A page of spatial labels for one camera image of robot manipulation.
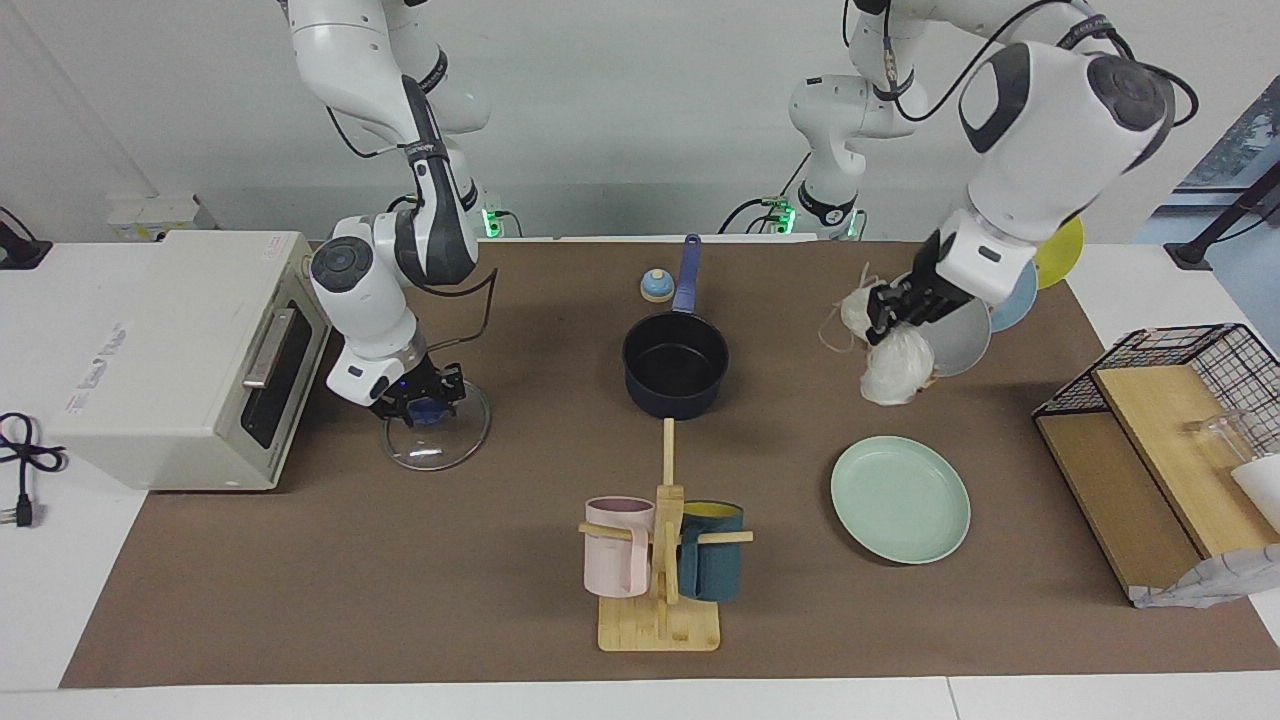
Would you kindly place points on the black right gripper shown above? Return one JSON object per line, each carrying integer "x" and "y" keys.
{"x": 425, "y": 385}

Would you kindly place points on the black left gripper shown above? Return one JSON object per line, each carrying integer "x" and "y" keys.
{"x": 935, "y": 285}

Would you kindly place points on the glass lid blue knob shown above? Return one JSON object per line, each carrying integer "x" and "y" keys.
{"x": 440, "y": 445}

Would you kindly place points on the white plastic bag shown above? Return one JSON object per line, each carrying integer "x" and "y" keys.
{"x": 895, "y": 370}

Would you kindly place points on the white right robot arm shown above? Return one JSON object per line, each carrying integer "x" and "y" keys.
{"x": 380, "y": 290}

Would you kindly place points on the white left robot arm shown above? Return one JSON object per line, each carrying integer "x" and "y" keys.
{"x": 1040, "y": 130}

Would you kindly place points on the grey plate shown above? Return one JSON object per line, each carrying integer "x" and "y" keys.
{"x": 965, "y": 340}

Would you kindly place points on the light blue plate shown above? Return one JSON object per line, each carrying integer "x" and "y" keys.
{"x": 1015, "y": 295}

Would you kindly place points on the yellow plate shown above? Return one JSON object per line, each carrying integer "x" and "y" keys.
{"x": 1065, "y": 255}

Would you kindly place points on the light green plate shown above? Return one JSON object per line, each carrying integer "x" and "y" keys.
{"x": 900, "y": 500}

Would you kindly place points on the brown table mat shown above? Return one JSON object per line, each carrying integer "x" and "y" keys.
{"x": 450, "y": 580}

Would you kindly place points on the small blue cork-topped jar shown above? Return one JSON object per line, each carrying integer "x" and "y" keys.
{"x": 656, "y": 288}

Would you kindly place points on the pink mug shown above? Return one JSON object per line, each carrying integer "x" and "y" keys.
{"x": 615, "y": 555}

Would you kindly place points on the white toaster oven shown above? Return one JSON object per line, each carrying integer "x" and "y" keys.
{"x": 160, "y": 350}

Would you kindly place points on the wooden two-tier shelf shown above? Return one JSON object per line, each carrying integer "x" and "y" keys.
{"x": 1150, "y": 470}

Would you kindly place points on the dark teal mug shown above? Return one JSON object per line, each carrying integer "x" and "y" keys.
{"x": 712, "y": 560}

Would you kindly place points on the wooden mug tree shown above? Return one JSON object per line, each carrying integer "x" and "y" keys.
{"x": 660, "y": 625}

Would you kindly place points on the clear glass cup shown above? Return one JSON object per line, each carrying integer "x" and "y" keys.
{"x": 1220, "y": 440}

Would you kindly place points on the black stand bar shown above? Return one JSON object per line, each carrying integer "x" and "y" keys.
{"x": 1230, "y": 215}

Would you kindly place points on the white cup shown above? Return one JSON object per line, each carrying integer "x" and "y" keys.
{"x": 1262, "y": 490}

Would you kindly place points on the grey patterned cloth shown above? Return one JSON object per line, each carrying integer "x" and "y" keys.
{"x": 1210, "y": 585}

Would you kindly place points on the white wall socket box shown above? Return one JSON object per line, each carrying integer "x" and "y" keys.
{"x": 150, "y": 215}

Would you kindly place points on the black clamp mount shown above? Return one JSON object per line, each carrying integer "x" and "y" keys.
{"x": 20, "y": 250}

